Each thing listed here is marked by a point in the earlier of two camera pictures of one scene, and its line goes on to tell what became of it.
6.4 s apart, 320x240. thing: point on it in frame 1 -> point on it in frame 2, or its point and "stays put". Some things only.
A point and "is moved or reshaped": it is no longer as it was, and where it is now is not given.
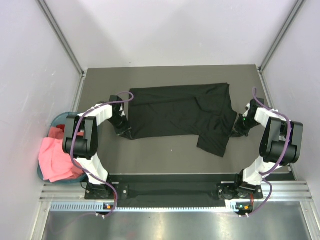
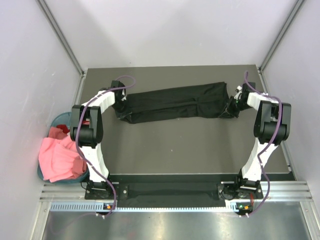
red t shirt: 61,126 stays put
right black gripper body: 242,127 -> 234,106
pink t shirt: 55,164 stays put
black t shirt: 205,110 is moved or reshaped
